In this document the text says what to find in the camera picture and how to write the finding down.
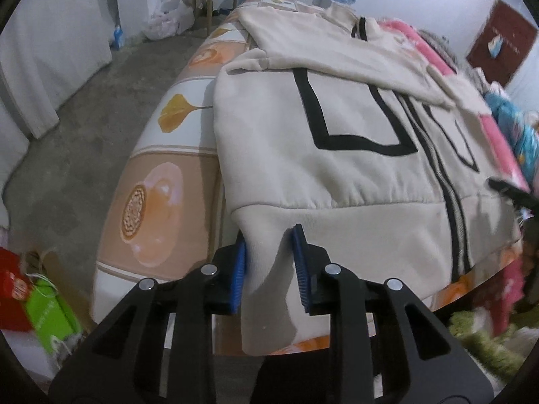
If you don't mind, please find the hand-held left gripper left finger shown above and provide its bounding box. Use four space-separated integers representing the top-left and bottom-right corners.
48 229 247 404

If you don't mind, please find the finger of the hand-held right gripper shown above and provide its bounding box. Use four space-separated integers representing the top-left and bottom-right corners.
487 178 539 220

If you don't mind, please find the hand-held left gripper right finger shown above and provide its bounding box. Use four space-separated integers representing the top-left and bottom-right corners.
290 224 494 404

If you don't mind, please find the cream zip jacket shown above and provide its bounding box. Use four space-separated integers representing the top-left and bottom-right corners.
213 3 525 356

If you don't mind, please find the blue patterned cloth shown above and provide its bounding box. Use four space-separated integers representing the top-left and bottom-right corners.
484 90 539 177

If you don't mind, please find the white green fluffy garment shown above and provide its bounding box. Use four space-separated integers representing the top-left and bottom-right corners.
446 309 533 388

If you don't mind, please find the brown door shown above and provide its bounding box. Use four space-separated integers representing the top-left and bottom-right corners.
465 0 539 85

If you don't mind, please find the pink floral blanket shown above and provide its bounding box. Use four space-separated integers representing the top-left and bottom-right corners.
377 19 539 333

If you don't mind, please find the grey green pillow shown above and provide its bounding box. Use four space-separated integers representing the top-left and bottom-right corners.
417 29 495 93

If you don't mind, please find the green paper bag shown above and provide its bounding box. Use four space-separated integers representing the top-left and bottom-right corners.
25 284 83 356

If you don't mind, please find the red gift bag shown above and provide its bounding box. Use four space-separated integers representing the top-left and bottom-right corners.
0 247 34 331

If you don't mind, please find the white plastic bag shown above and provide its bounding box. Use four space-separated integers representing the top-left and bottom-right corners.
143 0 195 40

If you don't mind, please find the white curtain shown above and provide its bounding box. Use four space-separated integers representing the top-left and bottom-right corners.
0 0 119 228

